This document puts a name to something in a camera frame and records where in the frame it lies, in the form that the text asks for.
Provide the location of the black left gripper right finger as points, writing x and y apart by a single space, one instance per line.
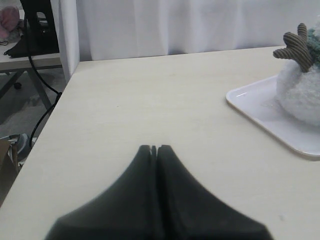
190 212

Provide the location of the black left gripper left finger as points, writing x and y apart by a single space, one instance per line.
128 210

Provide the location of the white plush snowman toy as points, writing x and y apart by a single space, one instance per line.
298 83

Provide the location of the green knitted scarf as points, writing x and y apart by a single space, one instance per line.
313 45

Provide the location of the white rectangular plastic tray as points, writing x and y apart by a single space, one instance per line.
257 101

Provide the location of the grey side table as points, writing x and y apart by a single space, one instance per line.
15 67

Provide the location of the white backdrop curtain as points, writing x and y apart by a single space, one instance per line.
93 30

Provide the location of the black equipment stand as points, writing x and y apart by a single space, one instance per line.
39 35

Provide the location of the pink plush toy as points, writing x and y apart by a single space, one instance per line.
9 19

